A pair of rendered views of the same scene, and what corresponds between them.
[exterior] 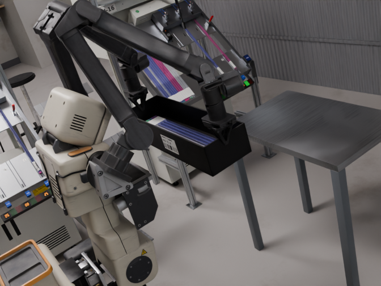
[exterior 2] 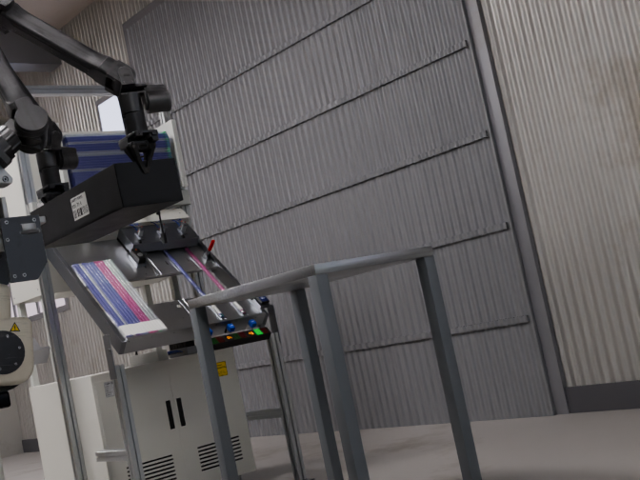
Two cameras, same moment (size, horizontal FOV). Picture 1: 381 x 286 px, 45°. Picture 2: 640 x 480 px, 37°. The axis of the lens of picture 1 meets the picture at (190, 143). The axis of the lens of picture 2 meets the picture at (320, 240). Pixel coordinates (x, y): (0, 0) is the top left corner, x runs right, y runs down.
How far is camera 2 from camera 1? 1.60 m
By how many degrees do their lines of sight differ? 33
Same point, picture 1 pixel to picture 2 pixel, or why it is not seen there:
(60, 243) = not seen: outside the picture
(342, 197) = (326, 318)
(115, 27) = (27, 20)
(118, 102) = (13, 86)
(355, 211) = not seen: outside the picture
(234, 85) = (158, 95)
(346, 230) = (338, 379)
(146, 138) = (39, 119)
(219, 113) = (136, 124)
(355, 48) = (460, 342)
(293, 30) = (370, 331)
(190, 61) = (109, 62)
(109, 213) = not seen: outside the picture
